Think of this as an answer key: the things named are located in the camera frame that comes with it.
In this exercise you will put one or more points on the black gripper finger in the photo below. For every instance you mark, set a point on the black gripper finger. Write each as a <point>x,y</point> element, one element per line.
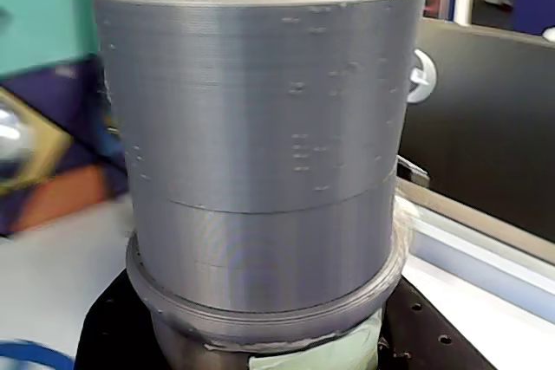
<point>416,331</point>
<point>117,331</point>

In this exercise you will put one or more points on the gray salt shaker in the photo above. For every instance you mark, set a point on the gray salt shaker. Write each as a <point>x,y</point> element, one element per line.
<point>260,127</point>

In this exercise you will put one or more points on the black Dell monitor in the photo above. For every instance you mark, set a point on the black Dell monitor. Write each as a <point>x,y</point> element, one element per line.
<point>485,127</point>

